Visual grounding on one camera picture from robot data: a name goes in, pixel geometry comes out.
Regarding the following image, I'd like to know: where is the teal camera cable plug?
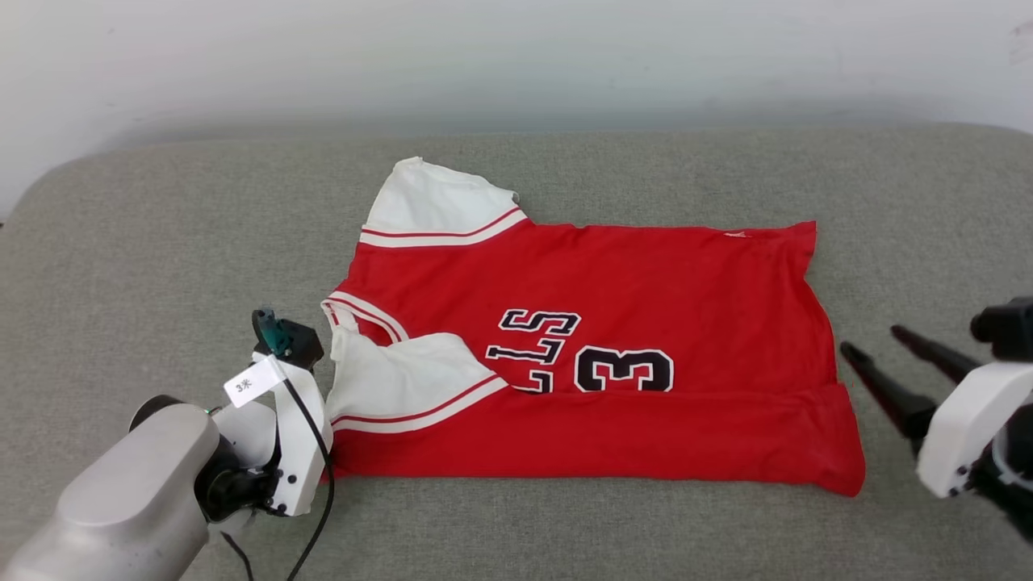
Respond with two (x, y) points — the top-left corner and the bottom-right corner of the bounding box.
(259, 310), (294, 359)

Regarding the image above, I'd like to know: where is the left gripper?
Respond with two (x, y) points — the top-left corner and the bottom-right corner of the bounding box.
(194, 399), (283, 525)

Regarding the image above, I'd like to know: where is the white paper label tag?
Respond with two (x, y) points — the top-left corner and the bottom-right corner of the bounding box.
(223, 358), (289, 409)

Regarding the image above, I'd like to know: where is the red Bulls basketball jersey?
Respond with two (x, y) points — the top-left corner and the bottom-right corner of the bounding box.
(320, 156), (867, 498)

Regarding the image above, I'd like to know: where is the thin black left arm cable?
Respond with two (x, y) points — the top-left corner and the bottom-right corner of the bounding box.
(220, 375), (337, 581)

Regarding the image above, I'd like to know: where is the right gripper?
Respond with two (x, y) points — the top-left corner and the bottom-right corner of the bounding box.
(839, 324), (1033, 543)

